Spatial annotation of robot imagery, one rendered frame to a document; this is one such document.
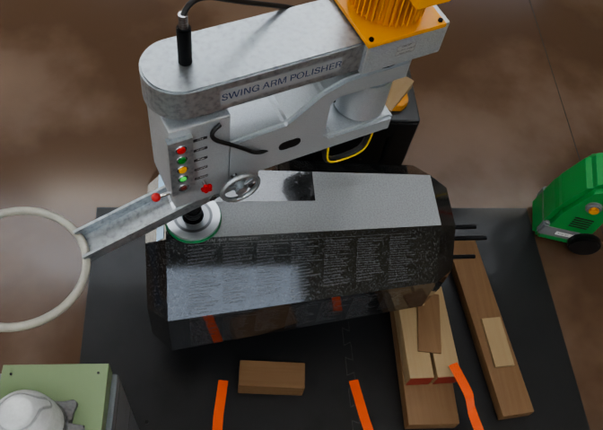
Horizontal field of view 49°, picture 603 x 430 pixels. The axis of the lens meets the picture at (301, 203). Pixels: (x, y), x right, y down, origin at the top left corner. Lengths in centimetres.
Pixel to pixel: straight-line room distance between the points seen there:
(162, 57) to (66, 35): 260
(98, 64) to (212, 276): 204
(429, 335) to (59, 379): 169
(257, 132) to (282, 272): 71
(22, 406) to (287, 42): 128
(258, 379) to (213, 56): 164
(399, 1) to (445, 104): 235
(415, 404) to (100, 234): 162
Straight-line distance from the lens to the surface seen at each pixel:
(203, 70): 192
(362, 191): 277
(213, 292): 266
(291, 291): 270
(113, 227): 253
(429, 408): 324
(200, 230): 258
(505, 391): 341
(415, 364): 318
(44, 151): 395
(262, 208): 267
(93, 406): 233
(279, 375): 311
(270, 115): 220
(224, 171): 223
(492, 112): 441
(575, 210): 373
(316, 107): 219
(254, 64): 194
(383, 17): 208
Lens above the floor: 309
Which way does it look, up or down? 57 degrees down
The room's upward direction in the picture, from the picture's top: 12 degrees clockwise
